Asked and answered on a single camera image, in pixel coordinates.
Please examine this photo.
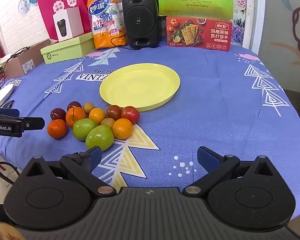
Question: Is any white box with cup picture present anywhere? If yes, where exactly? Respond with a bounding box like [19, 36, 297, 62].
[52, 6, 85, 43]

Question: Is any white oval dish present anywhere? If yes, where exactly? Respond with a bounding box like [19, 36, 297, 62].
[0, 84, 15, 108]

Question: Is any black speaker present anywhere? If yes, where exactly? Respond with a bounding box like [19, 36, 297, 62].
[122, 0, 162, 50]

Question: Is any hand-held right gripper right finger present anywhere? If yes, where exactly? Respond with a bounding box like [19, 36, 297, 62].
[184, 146, 278, 197]

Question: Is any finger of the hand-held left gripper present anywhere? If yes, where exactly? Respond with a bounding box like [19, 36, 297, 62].
[16, 116, 45, 131]
[0, 107, 20, 118]

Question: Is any black floor cable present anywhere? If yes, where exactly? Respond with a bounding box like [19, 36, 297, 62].
[0, 161, 20, 180]

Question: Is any green plum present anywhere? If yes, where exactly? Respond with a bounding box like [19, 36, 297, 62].
[73, 118, 98, 141]
[85, 124, 115, 152]

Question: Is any brown cardboard box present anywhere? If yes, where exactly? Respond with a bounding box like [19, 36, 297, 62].
[4, 39, 58, 78]

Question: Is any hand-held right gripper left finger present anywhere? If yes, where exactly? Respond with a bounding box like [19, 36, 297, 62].
[22, 146, 117, 197]

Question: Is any floral panel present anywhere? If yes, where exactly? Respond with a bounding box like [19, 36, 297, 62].
[232, 0, 248, 47]

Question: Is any black speaker cable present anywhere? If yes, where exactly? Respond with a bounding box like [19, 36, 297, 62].
[110, 35, 130, 49]

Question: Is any yellow plate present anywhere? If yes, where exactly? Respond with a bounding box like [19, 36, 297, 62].
[99, 63, 181, 112]

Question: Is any red and yellow plum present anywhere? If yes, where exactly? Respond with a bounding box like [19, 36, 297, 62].
[106, 105, 122, 120]

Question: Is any deep orange tangerine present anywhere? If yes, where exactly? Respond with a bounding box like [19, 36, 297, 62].
[65, 107, 87, 128]
[47, 119, 68, 139]

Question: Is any light green lidded box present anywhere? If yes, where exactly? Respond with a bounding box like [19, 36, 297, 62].
[40, 32, 95, 65]

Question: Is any orange paper cup pack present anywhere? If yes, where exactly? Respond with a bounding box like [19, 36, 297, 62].
[87, 0, 128, 50]

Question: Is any dark red plum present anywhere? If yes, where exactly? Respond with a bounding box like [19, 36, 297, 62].
[50, 108, 67, 122]
[67, 101, 82, 112]

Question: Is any small tan plum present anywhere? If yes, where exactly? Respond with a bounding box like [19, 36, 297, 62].
[100, 118, 116, 128]
[83, 102, 95, 114]

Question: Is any light orange citrus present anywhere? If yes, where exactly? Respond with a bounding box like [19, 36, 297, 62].
[112, 118, 133, 140]
[89, 107, 106, 125]

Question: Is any blue printed tablecloth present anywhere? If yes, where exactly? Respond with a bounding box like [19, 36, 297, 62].
[0, 45, 300, 220]

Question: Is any bright red plum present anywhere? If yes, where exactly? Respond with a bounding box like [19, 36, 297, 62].
[121, 106, 140, 125]

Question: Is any red cracker box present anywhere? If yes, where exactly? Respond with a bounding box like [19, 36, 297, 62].
[166, 16, 232, 52]

